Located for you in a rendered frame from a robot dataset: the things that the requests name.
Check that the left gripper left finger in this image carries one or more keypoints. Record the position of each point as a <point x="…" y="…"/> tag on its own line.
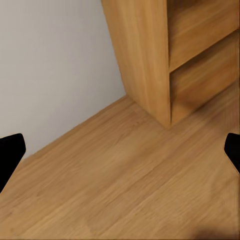
<point x="12" y="150"/>

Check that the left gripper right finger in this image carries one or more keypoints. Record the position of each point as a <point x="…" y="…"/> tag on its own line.
<point x="232" y="149"/>

